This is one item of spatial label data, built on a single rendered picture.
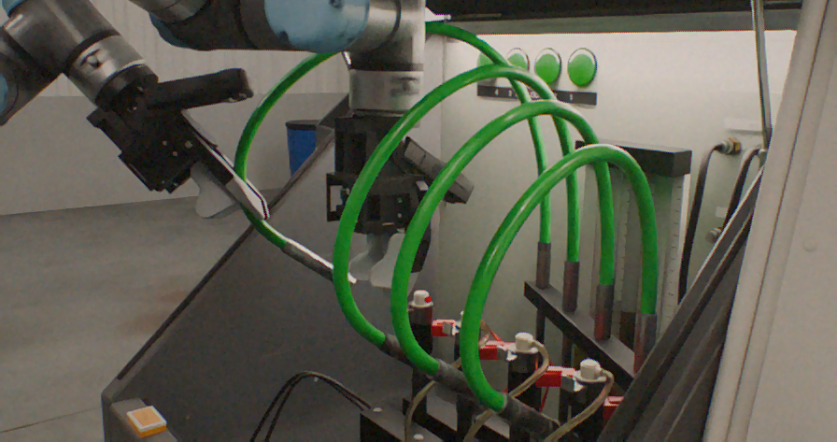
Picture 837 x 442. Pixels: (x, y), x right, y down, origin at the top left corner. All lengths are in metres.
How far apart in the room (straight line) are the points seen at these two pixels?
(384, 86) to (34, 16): 0.39
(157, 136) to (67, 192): 6.51
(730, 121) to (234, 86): 0.54
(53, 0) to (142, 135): 0.17
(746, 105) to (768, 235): 0.30
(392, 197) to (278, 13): 0.22
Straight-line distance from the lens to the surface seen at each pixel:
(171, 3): 0.67
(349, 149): 0.73
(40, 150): 7.26
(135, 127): 0.87
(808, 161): 0.59
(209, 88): 0.85
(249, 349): 1.10
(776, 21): 0.82
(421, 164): 0.77
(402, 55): 0.72
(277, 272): 1.08
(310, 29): 0.62
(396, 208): 0.74
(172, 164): 0.84
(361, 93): 0.73
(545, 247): 0.94
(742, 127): 0.87
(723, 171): 0.88
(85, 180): 7.36
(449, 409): 0.90
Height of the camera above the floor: 1.39
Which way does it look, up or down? 11 degrees down
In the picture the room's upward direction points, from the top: 1 degrees clockwise
